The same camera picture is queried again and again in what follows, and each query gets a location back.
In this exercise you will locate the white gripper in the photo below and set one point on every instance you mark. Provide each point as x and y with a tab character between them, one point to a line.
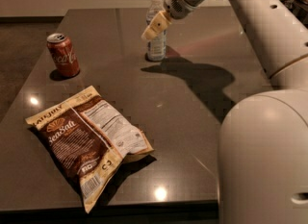
177	4

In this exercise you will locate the clear blue plastic water bottle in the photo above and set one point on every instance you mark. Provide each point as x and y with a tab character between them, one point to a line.
156	48

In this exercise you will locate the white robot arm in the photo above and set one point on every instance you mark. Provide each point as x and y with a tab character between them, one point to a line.
263	140

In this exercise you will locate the red cola can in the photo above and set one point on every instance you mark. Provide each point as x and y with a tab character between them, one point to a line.
63	55

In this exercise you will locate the brown sea salt chip bag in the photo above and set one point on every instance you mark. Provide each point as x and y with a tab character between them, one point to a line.
90	140

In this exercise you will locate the black mesh basket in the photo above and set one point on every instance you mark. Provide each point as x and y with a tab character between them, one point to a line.
298	9

